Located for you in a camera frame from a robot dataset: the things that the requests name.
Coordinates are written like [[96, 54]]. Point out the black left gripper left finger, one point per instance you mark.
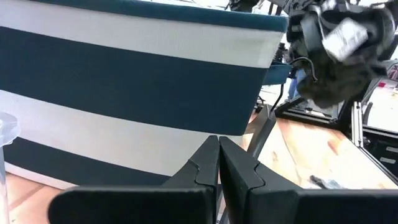
[[174, 199]]

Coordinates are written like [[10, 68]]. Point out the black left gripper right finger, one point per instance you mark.
[[280, 205]]

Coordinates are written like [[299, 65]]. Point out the dark grey cloth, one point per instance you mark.
[[329, 84]]

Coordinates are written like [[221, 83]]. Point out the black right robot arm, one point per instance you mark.
[[295, 3]]

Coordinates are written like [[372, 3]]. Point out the person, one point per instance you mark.
[[296, 87]]

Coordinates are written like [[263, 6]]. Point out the blue white striped fabric bin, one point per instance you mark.
[[124, 87]]

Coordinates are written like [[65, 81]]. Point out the clear plastic container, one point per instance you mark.
[[6, 130]]

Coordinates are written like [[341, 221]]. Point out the black aluminium frame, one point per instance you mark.
[[373, 140]]

